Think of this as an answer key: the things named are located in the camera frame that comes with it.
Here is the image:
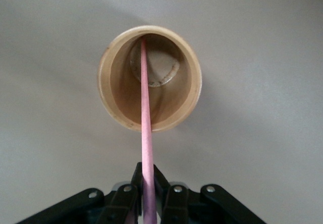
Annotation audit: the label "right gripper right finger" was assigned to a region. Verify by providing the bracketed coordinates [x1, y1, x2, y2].
[152, 164, 190, 224]

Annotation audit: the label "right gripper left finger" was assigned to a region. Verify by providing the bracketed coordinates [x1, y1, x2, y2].
[97, 162, 143, 224]

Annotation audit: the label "pink spoon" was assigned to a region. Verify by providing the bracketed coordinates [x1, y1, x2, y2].
[139, 37, 159, 224]

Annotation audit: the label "wooden cup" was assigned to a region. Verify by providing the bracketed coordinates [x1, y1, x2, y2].
[97, 26, 202, 133]

